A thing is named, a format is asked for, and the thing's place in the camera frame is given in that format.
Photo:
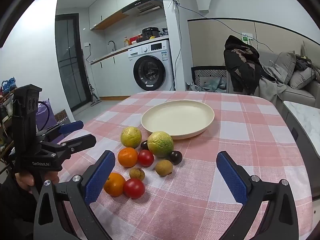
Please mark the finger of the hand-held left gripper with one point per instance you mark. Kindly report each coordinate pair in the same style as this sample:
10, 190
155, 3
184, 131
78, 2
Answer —
80, 142
72, 127

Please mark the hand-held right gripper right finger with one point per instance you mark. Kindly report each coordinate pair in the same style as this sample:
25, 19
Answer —
232, 177

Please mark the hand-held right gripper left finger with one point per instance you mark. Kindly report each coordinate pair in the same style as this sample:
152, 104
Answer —
100, 177

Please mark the orange mandarin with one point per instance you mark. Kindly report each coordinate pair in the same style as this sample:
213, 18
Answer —
115, 184
127, 157

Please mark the red tomato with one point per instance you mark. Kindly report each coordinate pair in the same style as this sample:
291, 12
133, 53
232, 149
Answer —
133, 188
145, 158

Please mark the brown longan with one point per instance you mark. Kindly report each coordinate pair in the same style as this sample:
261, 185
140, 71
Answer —
164, 167
137, 174

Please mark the green apple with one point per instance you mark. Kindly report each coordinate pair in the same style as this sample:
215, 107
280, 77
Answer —
131, 137

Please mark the dark purple plum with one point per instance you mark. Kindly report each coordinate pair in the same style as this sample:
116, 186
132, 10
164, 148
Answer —
176, 157
144, 144

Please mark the cream round plate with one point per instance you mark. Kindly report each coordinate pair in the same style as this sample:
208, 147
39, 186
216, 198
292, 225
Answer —
177, 120

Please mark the person's left forearm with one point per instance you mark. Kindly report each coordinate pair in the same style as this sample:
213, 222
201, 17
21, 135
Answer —
12, 212

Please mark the person's left hand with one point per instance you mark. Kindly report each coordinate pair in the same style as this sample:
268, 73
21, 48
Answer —
23, 181

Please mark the cardboard box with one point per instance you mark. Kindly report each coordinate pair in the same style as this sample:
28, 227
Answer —
60, 116

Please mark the purple bag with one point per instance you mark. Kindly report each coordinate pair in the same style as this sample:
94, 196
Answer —
45, 120

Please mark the stick vacuum cleaner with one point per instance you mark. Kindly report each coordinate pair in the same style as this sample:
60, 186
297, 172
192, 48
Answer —
95, 101

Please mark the pink checked tablecloth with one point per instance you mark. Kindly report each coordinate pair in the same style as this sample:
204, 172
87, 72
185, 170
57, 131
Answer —
200, 205

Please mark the blue shoes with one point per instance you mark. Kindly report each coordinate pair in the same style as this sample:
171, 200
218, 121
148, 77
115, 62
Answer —
8, 85

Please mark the white kitchen counter cabinets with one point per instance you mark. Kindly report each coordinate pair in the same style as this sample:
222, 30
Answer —
110, 77

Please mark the black glass door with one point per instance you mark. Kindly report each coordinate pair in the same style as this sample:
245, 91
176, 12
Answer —
70, 62

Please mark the chrome kitchen faucet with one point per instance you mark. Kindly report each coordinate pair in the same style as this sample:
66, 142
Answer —
111, 43

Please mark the white marble side table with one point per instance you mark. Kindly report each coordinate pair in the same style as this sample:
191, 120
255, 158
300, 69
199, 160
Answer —
305, 120

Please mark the white washing machine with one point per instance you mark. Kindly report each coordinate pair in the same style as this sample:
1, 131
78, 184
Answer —
150, 72

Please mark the pale plastic bags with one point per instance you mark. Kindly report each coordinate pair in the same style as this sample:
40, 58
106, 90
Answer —
210, 85

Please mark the yellow bottle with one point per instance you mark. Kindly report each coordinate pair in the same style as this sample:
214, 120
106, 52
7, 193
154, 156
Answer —
126, 42

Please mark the grey sofa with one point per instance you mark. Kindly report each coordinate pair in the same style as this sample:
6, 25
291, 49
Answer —
300, 96

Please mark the red box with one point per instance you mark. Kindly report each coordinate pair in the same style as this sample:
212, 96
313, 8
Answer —
135, 40

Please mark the black patterned basket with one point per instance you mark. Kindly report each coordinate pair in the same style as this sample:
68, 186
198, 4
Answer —
208, 71

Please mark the black jacket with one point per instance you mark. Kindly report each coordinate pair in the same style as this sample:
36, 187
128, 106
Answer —
240, 65

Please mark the small grey cushion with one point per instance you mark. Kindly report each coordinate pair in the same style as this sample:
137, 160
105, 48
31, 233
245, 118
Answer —
302, 77

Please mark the black pressure cooker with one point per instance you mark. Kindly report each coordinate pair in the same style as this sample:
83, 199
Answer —
150, 33

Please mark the large grey cushion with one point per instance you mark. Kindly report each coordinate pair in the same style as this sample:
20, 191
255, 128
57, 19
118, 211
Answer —
285, 65

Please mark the dark clothes pile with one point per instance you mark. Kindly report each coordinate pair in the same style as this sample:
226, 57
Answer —
306, 62

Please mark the steel range hood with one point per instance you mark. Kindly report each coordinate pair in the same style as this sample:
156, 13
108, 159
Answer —
145, 6

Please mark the white wall cabinets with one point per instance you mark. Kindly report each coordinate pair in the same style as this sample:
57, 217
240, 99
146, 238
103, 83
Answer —
105, 7

